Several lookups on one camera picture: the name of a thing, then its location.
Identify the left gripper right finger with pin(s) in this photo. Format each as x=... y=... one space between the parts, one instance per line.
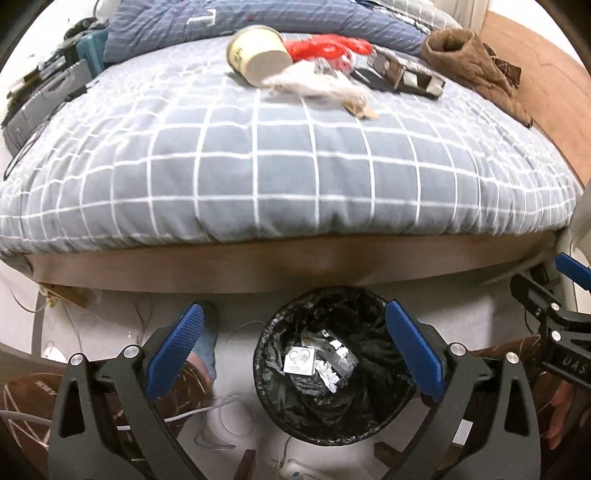
x=483 y=422

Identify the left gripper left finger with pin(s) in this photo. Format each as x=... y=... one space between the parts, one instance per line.
x=105 y=424

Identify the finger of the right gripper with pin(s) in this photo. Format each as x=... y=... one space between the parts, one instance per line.
x=574 y=270
x=540 y=299

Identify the white tissue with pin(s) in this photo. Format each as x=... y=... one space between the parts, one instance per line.
x=317 y=79

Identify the red plastic bag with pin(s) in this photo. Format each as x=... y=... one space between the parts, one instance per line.
x=338 y=50

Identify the yellow paper cup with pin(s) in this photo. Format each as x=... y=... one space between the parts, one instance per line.
x=257 y=52

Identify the clear bubble wrap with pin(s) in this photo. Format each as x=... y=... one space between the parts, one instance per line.
x=334 y=361

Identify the white cardboard box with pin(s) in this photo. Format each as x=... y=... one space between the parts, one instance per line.
x=299 y=361

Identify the black lined trash bin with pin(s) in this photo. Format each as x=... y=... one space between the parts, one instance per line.
x=301 y=406

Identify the brown patterned trouser leg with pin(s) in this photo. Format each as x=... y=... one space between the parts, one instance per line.
x=30 y=400

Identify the blue slipper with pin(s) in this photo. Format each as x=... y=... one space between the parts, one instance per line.
x=202 y=355

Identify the wooden headboard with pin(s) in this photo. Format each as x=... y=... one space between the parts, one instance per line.
x=554 y=88

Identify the white charger on floor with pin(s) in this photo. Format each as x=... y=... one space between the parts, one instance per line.
x=294 y=470

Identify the brown fleece garment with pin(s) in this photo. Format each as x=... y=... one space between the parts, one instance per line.
x=460 y=55

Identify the beige curtain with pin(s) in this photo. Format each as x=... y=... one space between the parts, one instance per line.
x=470 y=14

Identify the grey checked pillow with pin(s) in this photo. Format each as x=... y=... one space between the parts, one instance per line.
x=423 y=13

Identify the grey checked bed cover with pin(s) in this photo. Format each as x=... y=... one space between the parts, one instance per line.
x=172 y=147

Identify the grey hard suitcase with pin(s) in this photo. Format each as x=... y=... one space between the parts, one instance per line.
x=21 y=124

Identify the teal suitcase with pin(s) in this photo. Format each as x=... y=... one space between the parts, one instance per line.
x=91 y=46

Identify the blue striped duvet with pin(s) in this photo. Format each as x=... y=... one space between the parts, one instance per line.
x=140 y=27

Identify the brown wooden bed frame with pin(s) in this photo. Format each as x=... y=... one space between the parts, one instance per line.
x=263 y=266

